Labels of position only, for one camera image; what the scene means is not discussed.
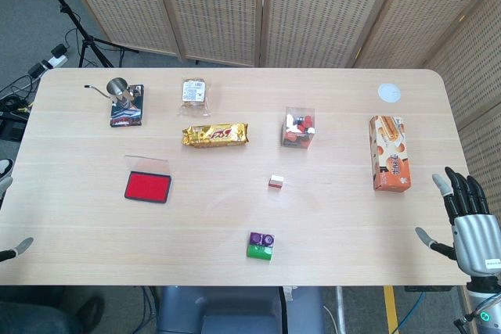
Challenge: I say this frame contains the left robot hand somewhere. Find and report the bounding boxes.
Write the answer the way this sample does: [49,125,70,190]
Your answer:
[0,157,34,264]

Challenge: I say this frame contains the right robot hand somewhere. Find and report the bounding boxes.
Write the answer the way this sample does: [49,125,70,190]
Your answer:
[415,166,501,278]

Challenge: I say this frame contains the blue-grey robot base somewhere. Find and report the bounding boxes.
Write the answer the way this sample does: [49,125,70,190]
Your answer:
[155,286,326,334]

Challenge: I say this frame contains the red ink pad clear lid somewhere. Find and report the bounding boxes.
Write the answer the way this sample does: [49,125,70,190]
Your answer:
[123,155,174,205]

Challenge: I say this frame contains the black shoe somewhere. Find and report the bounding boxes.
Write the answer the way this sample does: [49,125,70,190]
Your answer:
[75,295,106,328]

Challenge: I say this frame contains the orange biscuit carton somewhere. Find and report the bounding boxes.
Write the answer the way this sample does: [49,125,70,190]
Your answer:
[368,115,413,192]

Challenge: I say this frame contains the white table leg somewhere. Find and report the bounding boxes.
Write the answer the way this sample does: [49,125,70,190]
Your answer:
[335,286,346,334]

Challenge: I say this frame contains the black printed box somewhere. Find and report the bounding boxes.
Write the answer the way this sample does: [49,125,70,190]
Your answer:
[109,83,147,129]

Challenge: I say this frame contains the white round disc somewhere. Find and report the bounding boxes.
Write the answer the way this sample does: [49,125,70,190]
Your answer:
[377,82,402,104]

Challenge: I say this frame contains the steel gooseneck pitcher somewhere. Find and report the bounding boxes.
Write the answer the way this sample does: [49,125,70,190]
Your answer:
[84,77,133,106]

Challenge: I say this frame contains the white power strip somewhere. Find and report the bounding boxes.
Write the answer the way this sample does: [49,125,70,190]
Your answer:
[27,44,70,79]

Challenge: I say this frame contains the clear box red black pieces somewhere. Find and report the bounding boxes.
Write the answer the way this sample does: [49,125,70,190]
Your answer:
[279,106,318,151]

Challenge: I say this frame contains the purple toy block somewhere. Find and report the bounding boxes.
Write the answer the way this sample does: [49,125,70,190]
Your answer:
[248,231,276,250]

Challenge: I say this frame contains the green toy block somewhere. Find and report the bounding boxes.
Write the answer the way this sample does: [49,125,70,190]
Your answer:
[246,244,274,262]

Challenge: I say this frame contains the black tripod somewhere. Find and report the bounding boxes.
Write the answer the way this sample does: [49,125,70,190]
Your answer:
[29,0,139,69]

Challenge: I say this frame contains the gold biscuit pack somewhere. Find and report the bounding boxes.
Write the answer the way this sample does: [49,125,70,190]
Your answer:
[180,122,251,149]

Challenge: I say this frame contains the clear wrapped cake packet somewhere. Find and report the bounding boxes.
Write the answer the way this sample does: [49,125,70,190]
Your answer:
[178,77,213,117]

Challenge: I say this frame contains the rattan folding screen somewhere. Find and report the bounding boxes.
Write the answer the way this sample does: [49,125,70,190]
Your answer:
[54,0,501,217]

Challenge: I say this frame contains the blue cable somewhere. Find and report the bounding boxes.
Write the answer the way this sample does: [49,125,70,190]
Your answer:
[405,290,429,332]
[141,286,159,334]

